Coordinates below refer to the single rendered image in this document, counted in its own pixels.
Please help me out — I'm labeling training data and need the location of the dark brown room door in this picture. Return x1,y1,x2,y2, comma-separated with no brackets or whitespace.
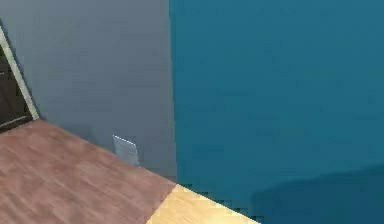
0,43,34,135

